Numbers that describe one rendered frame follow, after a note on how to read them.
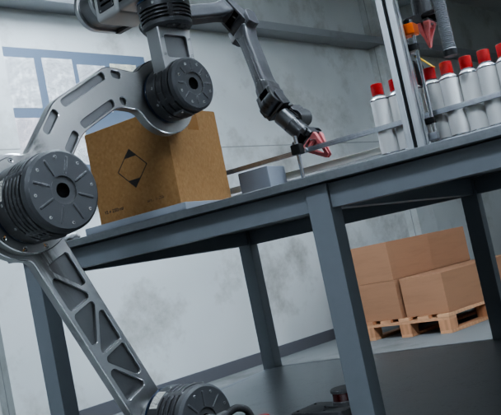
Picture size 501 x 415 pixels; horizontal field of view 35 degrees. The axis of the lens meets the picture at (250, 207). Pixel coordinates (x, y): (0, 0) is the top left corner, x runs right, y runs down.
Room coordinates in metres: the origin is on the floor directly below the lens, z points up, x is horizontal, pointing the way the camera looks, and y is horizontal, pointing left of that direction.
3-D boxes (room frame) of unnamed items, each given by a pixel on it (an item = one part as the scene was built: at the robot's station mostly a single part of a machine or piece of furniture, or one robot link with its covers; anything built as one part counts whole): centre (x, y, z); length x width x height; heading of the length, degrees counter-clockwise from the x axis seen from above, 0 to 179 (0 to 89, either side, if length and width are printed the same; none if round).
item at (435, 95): (2.15, -0.55, 0.98); 0.05 x 0.05 x 0.20
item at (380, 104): (2.22, -0.42, 0.98); 0.05 x 0.05 x 0.20
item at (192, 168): (2.28, 0.24, 0.99); 0.30 x 0.24 x 0.27; 57
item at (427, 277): (5.69, -1.21, 0.32); 1.10 x 0.78 x 0.65; 130
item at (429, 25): (2.32, -0.61, 1.23); 0.07 x 0.07 x 0.09; 59
